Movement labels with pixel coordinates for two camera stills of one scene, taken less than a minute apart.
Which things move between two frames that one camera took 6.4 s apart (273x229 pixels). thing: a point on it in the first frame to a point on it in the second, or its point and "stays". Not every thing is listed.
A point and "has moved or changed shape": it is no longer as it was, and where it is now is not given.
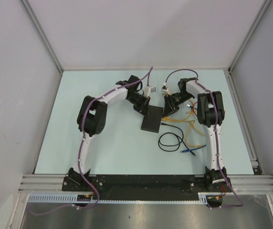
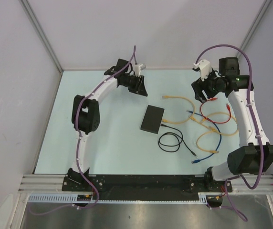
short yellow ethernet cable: [193, 121] has moved or changed shape
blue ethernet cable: [188, 150] has moved or changed shape
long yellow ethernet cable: [167, 118] has moved or changed shape
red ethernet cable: [193, 108] has moved or changed shape
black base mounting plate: [146, 187] stays
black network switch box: [152, 123] stays
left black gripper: [143, 108] to [139, 87]
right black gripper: [170, 107] to [198, 86]
